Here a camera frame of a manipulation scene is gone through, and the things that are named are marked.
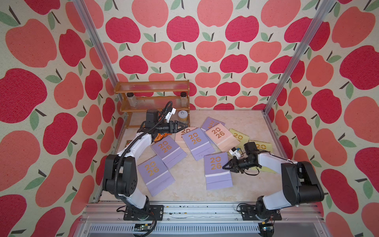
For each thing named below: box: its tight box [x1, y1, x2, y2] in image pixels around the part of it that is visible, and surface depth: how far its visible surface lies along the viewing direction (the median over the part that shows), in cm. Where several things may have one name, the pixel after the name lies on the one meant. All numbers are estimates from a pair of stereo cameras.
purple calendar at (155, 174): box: [137, 154, 176, 198], surface depth 88 cm
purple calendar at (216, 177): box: [203, 152, 233, 191], surface depth 87 cm
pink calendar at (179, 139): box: [174, 126, 198, 156], surface depth 104 cm
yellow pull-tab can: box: [177, 109, 189, 124], surface depth 113 cm
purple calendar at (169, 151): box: [151, 135, 188, 169], surface depth 98 cm
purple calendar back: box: [200, 116, 226, 132], surface depth 114 cm
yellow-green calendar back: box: [228, 127, 250, 151], surface depth 106 cm
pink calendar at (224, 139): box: [205, 122, 241, 153], surface depth 104 cm
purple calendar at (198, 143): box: [181, 127, 216, 161], surface depth 101 cm
